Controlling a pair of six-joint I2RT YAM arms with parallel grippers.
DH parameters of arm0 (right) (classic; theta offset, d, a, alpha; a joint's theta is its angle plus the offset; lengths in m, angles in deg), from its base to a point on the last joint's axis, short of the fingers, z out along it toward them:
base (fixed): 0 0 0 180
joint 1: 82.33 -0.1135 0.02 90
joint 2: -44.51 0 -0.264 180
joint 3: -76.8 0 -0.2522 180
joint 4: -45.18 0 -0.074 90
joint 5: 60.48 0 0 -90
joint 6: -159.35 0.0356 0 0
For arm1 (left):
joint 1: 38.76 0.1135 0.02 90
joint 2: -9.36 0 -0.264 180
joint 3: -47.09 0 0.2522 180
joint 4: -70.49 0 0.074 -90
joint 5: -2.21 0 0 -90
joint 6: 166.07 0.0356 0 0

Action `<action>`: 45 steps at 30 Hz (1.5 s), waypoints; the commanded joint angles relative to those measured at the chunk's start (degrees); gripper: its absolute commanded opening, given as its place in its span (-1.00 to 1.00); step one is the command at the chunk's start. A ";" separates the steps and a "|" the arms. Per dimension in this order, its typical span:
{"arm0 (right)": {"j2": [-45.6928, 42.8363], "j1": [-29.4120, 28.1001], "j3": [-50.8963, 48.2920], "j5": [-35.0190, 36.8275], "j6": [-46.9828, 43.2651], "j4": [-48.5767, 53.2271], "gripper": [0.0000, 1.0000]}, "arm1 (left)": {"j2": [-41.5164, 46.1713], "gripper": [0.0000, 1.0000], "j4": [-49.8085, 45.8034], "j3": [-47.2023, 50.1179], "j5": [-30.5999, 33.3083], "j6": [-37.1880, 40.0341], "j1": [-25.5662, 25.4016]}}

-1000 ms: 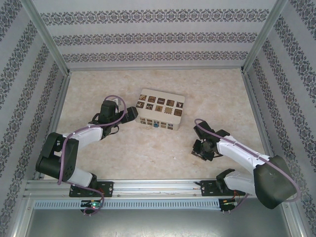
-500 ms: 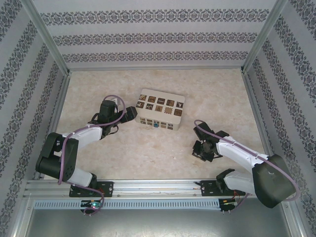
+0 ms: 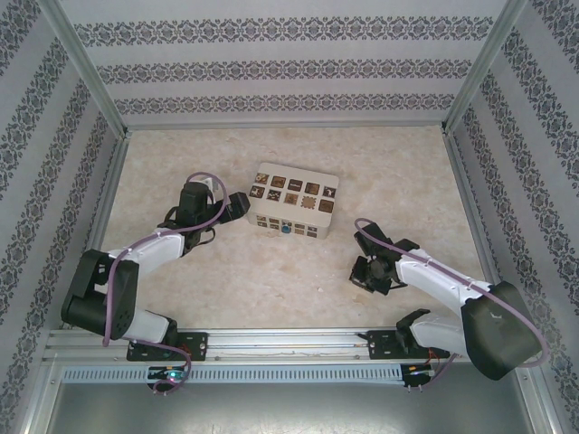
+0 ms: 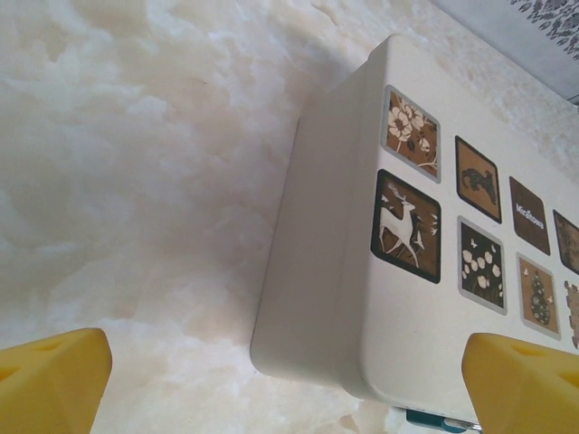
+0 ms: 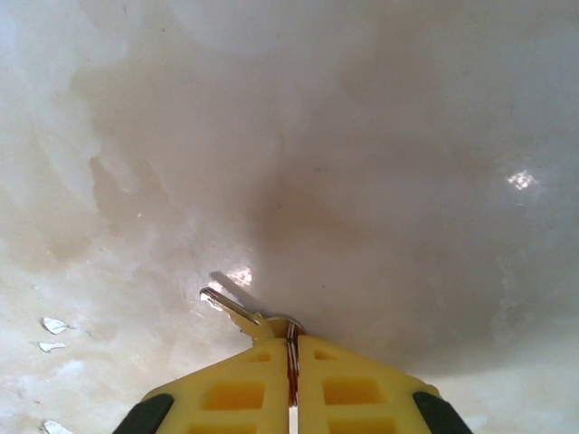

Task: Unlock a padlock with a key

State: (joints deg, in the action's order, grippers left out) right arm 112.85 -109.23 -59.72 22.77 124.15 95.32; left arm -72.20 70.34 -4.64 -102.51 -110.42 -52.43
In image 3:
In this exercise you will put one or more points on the aluminium table side rail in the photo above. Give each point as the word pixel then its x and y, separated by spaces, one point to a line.
pixel 111 181
pixel 462 181

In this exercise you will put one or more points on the white box with brown pictures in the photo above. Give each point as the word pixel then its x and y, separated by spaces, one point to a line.
pixel 294 194

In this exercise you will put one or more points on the grey metal shelf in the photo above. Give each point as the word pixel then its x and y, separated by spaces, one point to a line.
pixel 289 407

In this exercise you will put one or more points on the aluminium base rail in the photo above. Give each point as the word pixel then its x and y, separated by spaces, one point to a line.
pixel 289 339

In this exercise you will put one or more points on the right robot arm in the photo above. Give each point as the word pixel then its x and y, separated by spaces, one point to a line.
pixel 434 282

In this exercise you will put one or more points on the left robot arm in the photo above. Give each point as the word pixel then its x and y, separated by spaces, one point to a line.
pixel 158 246

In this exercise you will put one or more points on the blue padlock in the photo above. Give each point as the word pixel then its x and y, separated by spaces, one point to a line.
pixel 286 229

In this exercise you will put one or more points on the aluminium frame post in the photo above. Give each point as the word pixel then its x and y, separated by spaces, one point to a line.
pixel 484 63
pixel 83 63

